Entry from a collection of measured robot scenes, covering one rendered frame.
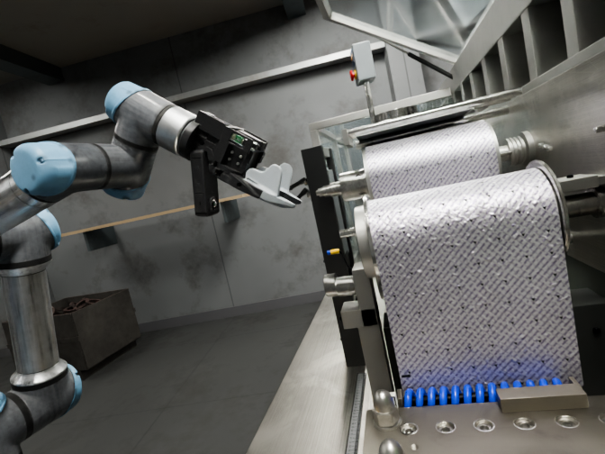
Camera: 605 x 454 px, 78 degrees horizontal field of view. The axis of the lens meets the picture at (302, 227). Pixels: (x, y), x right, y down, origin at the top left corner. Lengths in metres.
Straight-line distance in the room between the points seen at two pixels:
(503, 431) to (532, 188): 0.30
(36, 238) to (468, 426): 0.91
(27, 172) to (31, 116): 5.09
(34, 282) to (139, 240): 3.98
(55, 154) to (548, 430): 0.71
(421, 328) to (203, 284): 4.30
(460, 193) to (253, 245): 4.01
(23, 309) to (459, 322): 0.91
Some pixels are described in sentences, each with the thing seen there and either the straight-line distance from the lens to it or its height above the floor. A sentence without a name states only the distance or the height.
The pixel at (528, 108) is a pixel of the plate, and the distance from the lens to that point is 0.86.
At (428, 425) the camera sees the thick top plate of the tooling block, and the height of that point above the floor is 1.03.
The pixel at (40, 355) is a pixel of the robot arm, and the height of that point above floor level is 1.10.
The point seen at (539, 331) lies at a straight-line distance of 0.61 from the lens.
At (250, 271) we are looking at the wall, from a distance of 4.56.
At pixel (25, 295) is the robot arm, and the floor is 1.25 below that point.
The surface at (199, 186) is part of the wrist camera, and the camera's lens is 0.65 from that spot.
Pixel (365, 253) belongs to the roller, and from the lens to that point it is 0.55.
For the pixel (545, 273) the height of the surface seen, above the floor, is 1.18.
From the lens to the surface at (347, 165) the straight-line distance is 1.58.
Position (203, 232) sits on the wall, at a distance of 4.64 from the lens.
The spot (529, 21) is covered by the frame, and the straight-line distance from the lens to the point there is 0.84.
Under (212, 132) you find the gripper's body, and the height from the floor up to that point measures 1.47.
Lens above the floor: 1.36
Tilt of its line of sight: 6 degrees down
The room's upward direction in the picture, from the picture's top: 12 degrees counter-clockwise
